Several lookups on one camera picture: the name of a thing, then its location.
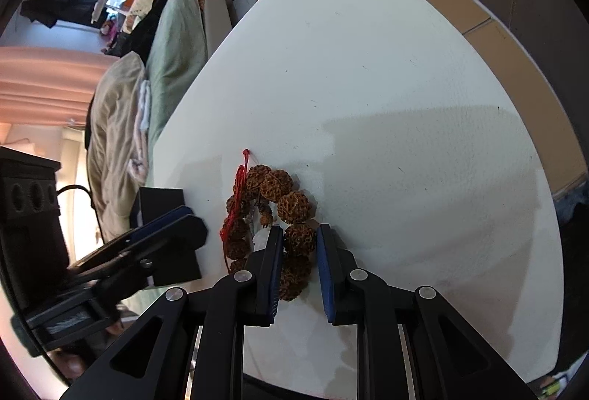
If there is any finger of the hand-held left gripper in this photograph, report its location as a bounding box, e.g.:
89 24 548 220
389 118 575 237
69 215 208 297
69 206 195 272

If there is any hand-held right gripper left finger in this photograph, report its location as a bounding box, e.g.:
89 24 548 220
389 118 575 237
60 225 285 400

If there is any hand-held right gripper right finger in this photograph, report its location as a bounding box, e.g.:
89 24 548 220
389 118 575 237
315 224 537 400

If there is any black gift box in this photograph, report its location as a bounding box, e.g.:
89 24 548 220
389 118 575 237
129 187 203 287

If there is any brown bead bracelet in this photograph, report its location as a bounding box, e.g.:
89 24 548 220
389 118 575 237
223 164 319 302

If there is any person's left hand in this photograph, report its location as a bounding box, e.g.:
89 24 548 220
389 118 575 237
50 349 93 382

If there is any beige blanket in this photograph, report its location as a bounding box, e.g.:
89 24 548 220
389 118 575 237
87 52 152 219

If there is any pink white fleece blanket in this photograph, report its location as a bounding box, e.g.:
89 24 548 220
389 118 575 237
133 80 154 181

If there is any pink curtain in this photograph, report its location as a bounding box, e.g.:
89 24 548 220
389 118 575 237
0 46 112 125

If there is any bed with green sheet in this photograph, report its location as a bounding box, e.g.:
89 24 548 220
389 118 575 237
124 0 235 318

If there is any white square table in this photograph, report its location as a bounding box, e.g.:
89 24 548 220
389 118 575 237
126 0 565 399

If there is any black clothing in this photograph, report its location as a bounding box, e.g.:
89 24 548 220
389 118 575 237
131 0 213 60

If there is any hanging black coat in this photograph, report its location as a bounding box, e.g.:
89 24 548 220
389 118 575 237
21 0 95 29

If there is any black cable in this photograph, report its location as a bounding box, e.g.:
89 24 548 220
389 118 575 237
55 185 103 241

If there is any red string bracelet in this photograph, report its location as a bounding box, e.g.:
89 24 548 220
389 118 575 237
220 148 253 243

